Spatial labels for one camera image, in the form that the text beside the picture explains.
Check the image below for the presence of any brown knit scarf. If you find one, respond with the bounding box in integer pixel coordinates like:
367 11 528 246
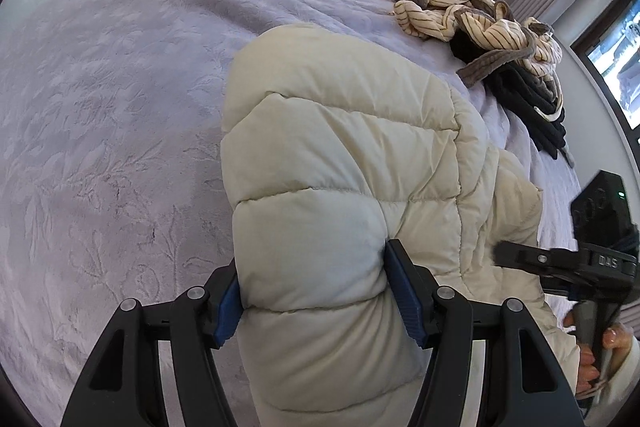
459 46 537 88

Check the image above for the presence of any cream puffer jacket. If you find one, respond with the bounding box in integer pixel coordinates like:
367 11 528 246
219 24 582 427

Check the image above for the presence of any person's right hand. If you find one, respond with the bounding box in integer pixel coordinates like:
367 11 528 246
562 313 637 400

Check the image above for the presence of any lavender embossed blanket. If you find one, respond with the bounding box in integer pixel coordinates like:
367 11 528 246
0 0 583 427

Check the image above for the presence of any cream striped garment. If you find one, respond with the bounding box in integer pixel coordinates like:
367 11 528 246
393 0 564 82

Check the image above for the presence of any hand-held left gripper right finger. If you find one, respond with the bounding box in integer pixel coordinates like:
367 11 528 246
384 239 586 427

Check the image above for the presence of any window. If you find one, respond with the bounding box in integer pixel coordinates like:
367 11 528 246
571 0 640 144

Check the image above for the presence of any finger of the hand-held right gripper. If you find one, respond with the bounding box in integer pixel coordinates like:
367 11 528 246
492 241 587 282

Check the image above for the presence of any black knit garment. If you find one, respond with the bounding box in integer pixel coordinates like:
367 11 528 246
449 31 576 168

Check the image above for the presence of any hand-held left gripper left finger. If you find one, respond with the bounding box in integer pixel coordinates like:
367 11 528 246
60 257 244 427

